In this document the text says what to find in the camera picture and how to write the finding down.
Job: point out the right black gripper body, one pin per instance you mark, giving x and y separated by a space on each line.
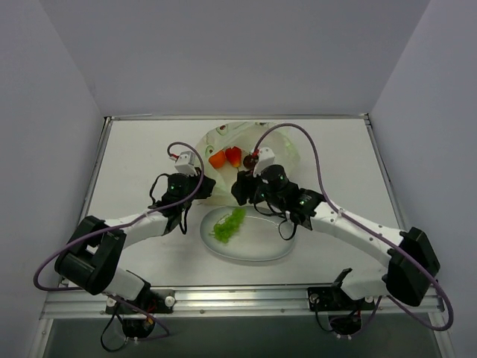
241 189

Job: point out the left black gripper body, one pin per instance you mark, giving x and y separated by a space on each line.
205 186

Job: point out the dark purple fake fruit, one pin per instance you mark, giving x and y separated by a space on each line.
249 162

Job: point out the translucent plastic bag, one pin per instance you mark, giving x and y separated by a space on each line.
245 136

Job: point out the orange fake fruit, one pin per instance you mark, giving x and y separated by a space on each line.
218 160

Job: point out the green fake grapes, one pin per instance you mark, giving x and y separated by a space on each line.
229 225

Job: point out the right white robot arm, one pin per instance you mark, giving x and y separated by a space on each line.
407 259

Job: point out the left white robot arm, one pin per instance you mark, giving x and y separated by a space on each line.
93 263

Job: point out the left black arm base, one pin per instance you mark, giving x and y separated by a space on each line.
137 317

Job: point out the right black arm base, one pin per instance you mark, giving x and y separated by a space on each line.
336 313

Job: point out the red yellow fake fruit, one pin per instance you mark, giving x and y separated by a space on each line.
233 156

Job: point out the white oval plate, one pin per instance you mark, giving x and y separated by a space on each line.
261 238

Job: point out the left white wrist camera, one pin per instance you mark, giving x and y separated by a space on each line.
185 163

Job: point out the aluminium front rail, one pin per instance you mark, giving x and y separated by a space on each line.
193 302

